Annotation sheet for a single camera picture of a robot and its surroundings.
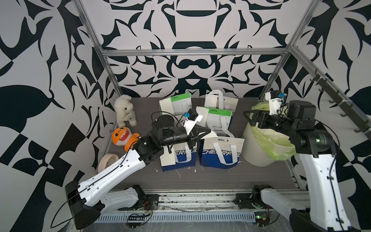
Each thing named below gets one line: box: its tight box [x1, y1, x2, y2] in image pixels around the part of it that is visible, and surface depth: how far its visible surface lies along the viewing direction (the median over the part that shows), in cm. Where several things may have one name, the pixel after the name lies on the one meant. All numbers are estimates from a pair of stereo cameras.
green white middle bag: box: [203, 106, 235, 138], surface depth 82 cm
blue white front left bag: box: [159, 142, 198, 172], surface depth 73 cm
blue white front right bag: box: [199, 136, 245, 170], surface depth 74 cm
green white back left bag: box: [158, 92, 192, 116], surface depth 89 cm
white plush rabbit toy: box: [114, 94, 138, 128], surface depth 93 cm
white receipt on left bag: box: [159, 145, 176, 167], surface depth 72 cm
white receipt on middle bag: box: [196, 106, 210, 128], surface depth 81 cm
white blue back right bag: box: [204, 89, 239, 120], surface depth 87 cm
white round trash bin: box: [241, 121, 278, 168], surface depth 73 cm
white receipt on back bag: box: [158, 97, 175, 116], surface depth 87 cm
